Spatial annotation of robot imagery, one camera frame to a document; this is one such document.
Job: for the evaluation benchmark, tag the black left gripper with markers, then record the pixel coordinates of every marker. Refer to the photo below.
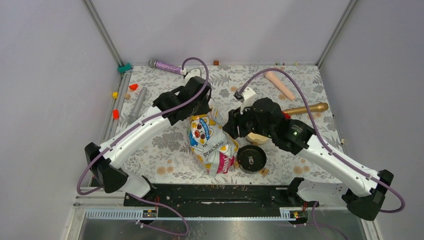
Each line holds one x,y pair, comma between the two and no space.
206,109

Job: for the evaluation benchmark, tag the pink toy microphone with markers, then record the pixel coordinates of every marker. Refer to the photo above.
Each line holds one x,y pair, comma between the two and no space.
269,75

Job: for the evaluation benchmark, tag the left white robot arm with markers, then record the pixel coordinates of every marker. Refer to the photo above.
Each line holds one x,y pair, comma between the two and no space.
105,161

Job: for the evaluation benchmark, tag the cat print pet food bag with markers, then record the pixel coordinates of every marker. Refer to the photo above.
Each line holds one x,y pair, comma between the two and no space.
215,150

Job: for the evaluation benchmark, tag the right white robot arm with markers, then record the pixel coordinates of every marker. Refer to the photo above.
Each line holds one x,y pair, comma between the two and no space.
362,189

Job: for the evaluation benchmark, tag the red roof-shaped block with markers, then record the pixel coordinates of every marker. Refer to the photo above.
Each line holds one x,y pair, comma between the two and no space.
133,87

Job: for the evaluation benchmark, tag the teal toy block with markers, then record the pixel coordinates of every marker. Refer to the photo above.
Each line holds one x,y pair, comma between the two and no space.
124,68

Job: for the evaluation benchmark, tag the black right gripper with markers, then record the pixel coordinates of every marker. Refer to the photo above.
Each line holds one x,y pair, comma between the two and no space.
236,119

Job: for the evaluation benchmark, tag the red block at left rail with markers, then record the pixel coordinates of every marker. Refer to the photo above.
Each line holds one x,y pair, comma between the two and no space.
115,114

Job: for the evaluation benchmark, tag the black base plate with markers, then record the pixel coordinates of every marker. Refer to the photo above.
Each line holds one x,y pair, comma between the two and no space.
227,201

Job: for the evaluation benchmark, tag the black pet bowl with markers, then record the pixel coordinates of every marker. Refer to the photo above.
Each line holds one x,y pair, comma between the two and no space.
251,158

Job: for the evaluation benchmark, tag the small wooden block near bowl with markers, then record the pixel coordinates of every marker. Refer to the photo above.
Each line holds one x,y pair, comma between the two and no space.
264,172

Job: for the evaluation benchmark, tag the purple glitter toy microphone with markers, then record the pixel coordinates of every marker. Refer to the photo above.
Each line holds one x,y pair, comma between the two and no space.
156,64

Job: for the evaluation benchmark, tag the gold toy microphone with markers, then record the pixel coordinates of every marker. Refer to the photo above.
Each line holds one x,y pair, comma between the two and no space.
319,107

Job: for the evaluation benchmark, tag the yellow small cube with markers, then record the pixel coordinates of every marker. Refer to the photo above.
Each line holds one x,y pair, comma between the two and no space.
115,95

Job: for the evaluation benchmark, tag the floral patterned table mat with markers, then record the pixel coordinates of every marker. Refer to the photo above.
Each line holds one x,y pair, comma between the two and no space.
167,157

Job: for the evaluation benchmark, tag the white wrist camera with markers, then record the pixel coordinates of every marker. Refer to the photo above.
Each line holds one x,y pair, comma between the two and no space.
188,74
246,97

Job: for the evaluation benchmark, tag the cream pet bowl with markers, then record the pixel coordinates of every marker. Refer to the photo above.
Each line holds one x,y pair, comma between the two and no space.
256,139

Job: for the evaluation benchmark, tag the grey toy microphone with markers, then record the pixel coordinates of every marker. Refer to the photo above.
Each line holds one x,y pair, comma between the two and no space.
135,112

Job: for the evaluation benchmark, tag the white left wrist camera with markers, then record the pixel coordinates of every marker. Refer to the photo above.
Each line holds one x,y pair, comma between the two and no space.
188,74

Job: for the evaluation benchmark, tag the beige wooden block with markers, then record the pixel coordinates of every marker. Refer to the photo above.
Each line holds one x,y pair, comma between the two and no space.
127,96

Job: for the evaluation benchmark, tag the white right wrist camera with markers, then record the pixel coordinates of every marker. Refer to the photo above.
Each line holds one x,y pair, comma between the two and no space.
246,97

